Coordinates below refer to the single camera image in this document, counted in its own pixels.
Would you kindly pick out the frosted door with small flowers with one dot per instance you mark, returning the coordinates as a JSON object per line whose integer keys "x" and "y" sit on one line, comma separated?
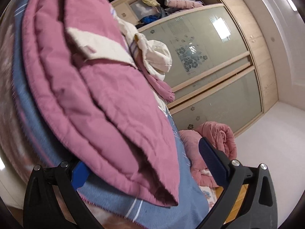
{"x": 226, "y": 100}

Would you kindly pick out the floral cream sheet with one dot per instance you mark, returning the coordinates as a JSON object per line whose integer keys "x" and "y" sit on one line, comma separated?
{"x": 207, "y": 193}

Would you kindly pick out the wardrobe drawer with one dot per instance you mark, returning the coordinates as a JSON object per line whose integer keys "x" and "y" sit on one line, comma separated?
{"x": 124, "y": 19}

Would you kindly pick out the rolled pink quilt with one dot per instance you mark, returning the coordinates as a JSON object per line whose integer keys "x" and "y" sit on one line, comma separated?
{"x": 214, "y": 133}

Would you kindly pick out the blue plaid blanket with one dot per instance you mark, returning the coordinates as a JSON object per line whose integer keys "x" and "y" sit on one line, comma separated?
{"x": 112, "y": 198}

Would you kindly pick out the frosted door with large flowers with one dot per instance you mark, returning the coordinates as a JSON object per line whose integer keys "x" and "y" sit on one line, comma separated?
{"x": 214, "y": 50}

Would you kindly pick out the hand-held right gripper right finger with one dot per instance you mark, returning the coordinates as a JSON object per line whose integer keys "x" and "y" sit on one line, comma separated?
{"x": 212, "y": 162}

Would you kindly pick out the blue crumpled cloth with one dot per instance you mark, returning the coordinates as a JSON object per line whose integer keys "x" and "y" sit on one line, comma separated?
{"x": 150, "y": 19}

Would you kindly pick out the light wood wardrobe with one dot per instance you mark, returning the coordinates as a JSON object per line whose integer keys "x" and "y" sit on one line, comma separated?
{"x": 262, "y": 52}

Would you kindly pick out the wooden bed headboard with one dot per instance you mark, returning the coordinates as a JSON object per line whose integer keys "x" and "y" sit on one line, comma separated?
{"x": 240, "y": 195}

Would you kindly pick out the grey folded clothes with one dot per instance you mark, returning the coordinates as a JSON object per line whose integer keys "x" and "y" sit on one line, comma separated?
{"x": 163, "y": 10}

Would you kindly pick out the translucent storage box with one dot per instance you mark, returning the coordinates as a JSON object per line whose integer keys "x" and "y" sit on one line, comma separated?
{"x": 140, "y": 10}

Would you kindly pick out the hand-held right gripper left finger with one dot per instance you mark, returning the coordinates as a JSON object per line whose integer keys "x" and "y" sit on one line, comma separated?
{"x": 79, "y": 174}

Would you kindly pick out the pink and cream hooded jacket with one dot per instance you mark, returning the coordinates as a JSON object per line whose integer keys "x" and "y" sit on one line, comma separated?
{"x": 95, "y": 100}

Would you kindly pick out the beige crumpled cloth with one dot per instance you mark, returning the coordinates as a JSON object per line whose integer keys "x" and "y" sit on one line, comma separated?
{"x": 150, "y": 0}

